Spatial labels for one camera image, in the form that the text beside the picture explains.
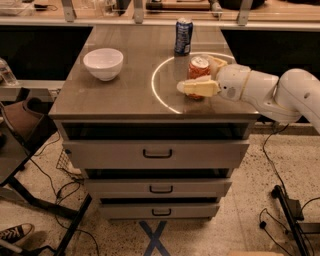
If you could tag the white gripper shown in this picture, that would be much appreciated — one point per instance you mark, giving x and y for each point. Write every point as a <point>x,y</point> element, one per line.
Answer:
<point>232,81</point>

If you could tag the red coke can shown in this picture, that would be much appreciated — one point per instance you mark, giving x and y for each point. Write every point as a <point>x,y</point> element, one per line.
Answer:
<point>198,66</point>

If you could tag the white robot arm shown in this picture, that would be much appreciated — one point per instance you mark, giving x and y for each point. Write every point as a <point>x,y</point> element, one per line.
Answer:
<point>283,99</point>

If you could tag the blue pepsi can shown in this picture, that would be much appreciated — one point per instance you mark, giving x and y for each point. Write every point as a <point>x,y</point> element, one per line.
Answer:
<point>184,30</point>

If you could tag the white bowl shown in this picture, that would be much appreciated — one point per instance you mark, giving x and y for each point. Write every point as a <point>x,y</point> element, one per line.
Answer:
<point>104,64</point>

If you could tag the grey drawer cabinet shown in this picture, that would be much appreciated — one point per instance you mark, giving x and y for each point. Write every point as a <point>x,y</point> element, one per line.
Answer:
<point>142,103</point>

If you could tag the top grey drawer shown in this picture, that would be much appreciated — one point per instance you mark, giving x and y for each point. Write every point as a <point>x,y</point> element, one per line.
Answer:
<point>156,154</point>

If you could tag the grey drawer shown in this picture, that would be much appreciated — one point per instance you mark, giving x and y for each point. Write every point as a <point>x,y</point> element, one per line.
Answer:
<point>159,211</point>
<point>157,188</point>
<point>156,154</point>

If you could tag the middle grey drawer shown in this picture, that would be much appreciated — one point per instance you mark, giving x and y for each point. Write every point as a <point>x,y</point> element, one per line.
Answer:
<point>157,188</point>

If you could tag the bottom grey drawer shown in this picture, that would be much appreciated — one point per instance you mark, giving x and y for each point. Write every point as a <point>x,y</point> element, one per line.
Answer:
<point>159,211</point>

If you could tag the clear plastic water bottle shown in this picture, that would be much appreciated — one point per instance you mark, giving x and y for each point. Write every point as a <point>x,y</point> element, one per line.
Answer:
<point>7,74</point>

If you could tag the black and white sneaker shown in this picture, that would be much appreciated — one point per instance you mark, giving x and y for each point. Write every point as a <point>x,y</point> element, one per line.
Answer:
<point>16,233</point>

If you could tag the black stand with cables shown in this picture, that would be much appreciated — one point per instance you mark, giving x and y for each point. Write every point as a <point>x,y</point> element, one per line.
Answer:
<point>292,209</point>

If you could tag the black desk leg frame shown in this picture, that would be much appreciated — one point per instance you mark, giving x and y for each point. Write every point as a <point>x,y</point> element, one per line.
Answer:
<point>57,210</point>

